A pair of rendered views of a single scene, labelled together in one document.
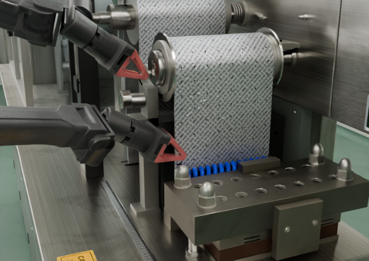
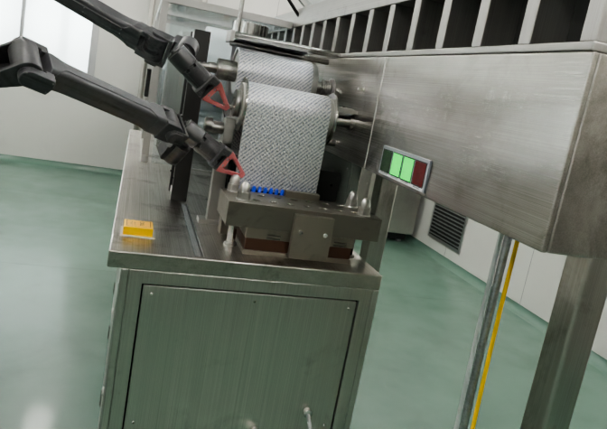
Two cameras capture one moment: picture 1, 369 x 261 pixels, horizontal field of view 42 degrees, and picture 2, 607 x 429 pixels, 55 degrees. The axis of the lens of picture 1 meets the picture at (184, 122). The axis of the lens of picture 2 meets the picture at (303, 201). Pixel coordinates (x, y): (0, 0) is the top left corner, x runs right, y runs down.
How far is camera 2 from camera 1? 67 cm
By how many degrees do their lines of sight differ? 9
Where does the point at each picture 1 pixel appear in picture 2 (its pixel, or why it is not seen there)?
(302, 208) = (315, 219)
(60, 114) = (150, 106)
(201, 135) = (259, 162)
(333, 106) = (367, 159)
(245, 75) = (304, 122)
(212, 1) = (303, 71)
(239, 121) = (294, 159)
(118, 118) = (194, 127)
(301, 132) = (350, 185)
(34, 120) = (130, 100)
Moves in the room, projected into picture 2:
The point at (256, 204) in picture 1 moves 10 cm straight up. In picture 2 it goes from (280, 207) to (287, 166)
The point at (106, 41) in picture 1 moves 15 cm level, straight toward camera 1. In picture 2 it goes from (200, 71) to (191, 69)
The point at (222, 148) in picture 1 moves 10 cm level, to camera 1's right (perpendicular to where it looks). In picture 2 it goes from (275, 178) to (312, 185)
